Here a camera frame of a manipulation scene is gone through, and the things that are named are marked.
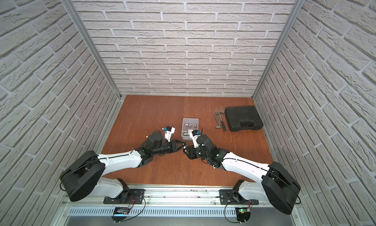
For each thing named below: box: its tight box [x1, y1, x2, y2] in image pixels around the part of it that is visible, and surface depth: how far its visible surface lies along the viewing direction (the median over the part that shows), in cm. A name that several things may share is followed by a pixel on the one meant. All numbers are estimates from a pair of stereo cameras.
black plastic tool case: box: [224, 105, 264, 132], surface depth 102 cm
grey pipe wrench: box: [213, 113, 222, 129], surface depth 105 cm
